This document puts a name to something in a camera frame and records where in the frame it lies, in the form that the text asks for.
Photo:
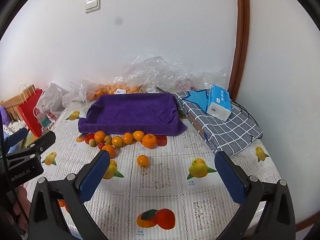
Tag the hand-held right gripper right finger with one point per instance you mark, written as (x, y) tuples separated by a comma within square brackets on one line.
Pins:
[(230, 177)]

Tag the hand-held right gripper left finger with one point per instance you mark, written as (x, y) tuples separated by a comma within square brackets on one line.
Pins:
[(96, 172)]

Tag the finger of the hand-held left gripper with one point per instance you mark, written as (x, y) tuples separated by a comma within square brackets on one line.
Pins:
[(43, 140), (16, 136)]

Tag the small red fruit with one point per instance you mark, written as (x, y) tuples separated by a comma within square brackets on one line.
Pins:
[(101, 145)]

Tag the small yellow-green fruit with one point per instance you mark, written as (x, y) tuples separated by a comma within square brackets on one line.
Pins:
[(92, 142)]

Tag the small yellow fruit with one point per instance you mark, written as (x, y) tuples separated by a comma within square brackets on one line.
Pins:
[(108, 139)]

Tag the large orange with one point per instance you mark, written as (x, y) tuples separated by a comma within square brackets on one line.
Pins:
[(149, 141)]

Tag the purple towel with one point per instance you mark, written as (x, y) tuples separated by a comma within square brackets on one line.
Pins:
[(131, 113)]

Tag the person's left hand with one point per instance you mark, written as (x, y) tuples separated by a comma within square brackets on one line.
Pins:
[(22, 205)]

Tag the small printed carton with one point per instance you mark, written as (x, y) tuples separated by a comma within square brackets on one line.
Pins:
[(47, 121)]

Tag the red paper bag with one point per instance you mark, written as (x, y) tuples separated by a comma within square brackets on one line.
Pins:
[(31, 115)]

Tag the white plastic bag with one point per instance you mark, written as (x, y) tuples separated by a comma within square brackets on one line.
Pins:
[(51, 97)]

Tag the brown paper bag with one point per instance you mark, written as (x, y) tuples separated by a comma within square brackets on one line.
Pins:
[(25, 92)]

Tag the grey checkered cloth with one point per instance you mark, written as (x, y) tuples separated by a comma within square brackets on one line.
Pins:
[(232, 130)]

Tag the thin wooden stick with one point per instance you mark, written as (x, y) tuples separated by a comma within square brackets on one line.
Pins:
[(196, 126)]

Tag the fruit print tablecloth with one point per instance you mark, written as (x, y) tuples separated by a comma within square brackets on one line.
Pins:
[(165, 182)]

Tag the blue tissue pack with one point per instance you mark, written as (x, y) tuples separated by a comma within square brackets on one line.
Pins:
[(219, 102)]

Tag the plastic bag of oranges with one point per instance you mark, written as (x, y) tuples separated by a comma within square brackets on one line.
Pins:
[(112, 90)]

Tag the blue star-shaped paper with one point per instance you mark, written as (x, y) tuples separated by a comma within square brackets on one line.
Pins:
[(197, 98)]

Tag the crumpled clear plastic bag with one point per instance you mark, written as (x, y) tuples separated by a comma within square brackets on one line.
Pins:
[(162, 72)]

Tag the brown wooden door frame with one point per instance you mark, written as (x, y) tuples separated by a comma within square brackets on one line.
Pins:
[(241, 42)]

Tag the white light switch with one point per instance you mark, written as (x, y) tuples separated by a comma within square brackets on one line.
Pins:
[(92, 4)]

